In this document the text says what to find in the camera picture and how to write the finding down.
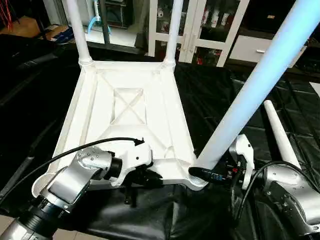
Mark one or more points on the white drawer unit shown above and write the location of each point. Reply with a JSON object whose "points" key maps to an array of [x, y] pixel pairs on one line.
{"points": [[250, 50]]}

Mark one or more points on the brown wooden board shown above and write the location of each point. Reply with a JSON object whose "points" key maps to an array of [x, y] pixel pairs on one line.
{"points": [[22, 26]]}

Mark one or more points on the white glass door cabinet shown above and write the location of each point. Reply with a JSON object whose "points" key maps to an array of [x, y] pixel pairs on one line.
{"points": [[205, 30]]}

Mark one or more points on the white flat panel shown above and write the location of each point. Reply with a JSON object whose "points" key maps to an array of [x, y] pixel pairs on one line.
{"points": [[316, 89]]}

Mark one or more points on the white plastic table leg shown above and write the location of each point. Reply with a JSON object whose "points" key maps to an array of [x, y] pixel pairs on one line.
{"points": [[260, 80], [280, 135], [79, 30], [172, 30]]}

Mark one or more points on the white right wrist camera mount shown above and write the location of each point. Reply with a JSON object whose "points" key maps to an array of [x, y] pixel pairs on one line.
{"points": [[245, 155]]}

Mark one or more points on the dark equipment rack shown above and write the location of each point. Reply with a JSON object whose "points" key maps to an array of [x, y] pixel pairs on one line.
{"points": [[121, 14]]}

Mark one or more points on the blue flat box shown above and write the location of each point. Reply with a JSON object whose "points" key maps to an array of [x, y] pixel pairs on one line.
{"points": [[61, 34]]}

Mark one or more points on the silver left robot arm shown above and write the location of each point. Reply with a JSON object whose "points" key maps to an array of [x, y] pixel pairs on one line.
{"points": [[70, 180]]}

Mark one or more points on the white plastic table top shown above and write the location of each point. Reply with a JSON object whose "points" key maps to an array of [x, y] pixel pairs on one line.
{"points": [[130, 105]]}

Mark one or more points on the grey metal pole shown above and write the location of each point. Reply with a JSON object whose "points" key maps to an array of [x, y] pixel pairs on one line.
{"points": [[106, 22]]}

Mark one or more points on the black work mat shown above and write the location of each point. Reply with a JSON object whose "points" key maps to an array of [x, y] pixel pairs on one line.
{"points": [[215, 95]]}

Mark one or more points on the light blue plastic item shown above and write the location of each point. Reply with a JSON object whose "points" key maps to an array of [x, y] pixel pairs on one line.
{"points": [[94, 22]]}

